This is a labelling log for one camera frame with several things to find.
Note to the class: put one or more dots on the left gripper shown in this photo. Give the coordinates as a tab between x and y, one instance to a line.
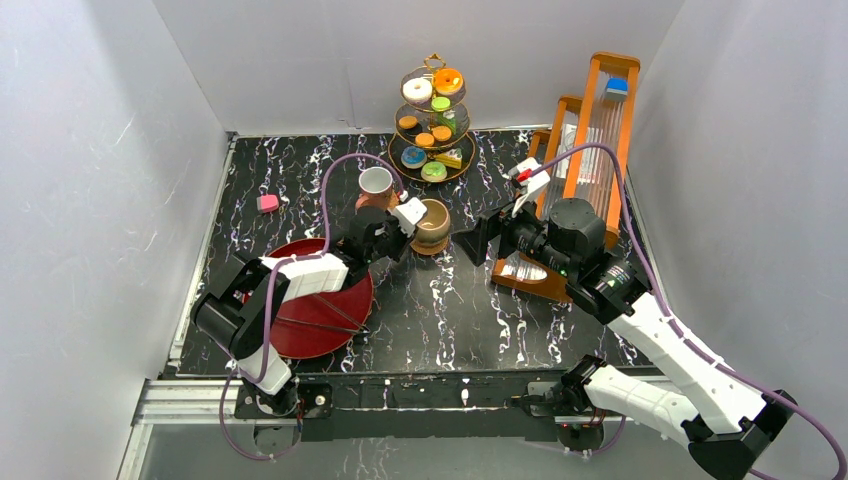
392	234

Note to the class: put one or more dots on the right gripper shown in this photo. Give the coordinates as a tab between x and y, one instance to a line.
474	241

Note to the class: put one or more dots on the pink mug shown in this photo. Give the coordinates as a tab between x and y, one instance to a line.
377	189

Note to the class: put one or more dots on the beige mug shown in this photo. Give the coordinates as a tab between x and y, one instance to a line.
434	227

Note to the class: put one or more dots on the blue white donut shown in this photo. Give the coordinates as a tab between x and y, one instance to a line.
413	157

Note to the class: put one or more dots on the yellow layered cake slice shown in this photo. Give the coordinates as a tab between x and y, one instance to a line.
452	158

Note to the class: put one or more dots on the yellow biscuit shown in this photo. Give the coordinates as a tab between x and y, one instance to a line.
424	140
441	133
408	122

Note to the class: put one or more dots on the green triangular cake slice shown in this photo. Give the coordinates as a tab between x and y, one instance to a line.
447	119

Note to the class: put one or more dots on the green macaron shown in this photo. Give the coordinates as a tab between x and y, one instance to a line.
440	104

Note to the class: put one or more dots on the orange donut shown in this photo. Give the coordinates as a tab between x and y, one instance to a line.
447	81

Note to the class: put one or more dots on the woven coaster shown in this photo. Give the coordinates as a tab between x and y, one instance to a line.
430	249

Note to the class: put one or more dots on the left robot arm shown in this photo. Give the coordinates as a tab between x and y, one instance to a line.
238	307

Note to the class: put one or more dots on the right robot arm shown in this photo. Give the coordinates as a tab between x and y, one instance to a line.
724	425

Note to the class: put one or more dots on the three-tier glass cake stand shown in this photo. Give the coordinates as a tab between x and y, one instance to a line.
427	120

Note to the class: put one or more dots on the pink grey eraser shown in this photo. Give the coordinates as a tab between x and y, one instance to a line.
267	203

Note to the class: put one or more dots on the orange wooden rack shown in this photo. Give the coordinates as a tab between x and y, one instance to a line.
589	174

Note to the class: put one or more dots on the red round tray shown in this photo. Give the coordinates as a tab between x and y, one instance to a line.
301	342

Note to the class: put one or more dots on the blue eraser block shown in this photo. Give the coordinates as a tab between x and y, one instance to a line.
616	90

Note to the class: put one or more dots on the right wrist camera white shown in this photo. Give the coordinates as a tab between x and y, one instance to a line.
530	180

